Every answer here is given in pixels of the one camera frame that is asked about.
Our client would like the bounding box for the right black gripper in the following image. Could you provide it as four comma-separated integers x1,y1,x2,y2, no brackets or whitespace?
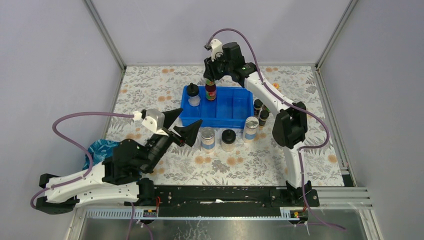
203,51,233,82

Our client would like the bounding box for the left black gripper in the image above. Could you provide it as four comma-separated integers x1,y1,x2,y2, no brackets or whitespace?
141,110,204,175

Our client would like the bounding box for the green label sauce bottle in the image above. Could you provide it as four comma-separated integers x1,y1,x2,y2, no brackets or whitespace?
204,78,217,101

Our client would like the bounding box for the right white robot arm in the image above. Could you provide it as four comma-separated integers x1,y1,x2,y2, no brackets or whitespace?
203,39,312,207

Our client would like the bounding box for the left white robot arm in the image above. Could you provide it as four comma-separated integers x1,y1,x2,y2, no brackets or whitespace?
30,108,203,215

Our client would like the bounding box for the left silver lid spice tin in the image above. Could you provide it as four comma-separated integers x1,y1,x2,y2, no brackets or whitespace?
200,127,216,153

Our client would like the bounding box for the silver lid spice tin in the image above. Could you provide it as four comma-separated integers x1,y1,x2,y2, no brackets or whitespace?
242,116,259,143
200,127,216,153

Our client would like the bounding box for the blue plastic divided bin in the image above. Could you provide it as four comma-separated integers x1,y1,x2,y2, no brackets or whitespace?
179,86,254,129

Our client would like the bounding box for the rear small dark spice bottle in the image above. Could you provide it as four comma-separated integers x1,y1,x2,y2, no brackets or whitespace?
253,99,263,117

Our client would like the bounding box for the small dark spice bottle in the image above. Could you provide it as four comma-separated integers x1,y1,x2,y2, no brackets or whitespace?
253,99,263,117
258,109,270,129

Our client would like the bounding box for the floral table mat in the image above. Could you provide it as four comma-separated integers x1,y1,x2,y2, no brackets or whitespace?
114,66,344,187

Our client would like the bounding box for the right silver lid spice tin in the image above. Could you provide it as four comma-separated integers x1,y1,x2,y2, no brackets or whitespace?
242,116,259,143

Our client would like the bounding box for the front small dark spice bottle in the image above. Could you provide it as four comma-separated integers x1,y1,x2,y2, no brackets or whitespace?
258,109,270,129

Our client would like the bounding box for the blue patterned cloth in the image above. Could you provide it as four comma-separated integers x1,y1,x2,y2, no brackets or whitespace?
87,139,119,166

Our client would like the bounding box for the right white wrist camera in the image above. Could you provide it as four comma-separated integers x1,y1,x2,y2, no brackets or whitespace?
204,38,223,62

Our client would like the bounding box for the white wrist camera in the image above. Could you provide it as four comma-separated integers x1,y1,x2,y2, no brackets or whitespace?
204,38,223,62
132,109,168,136

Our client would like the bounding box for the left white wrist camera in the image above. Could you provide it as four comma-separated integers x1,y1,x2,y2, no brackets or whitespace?
132,109,168,136

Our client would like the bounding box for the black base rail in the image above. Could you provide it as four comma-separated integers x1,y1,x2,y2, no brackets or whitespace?
134,185,320,217

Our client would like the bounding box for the slotted cable duct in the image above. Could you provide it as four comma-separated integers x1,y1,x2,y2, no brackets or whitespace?
85,208,299,221

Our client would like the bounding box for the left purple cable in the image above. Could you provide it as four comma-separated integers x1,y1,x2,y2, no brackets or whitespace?
29,111,135,210

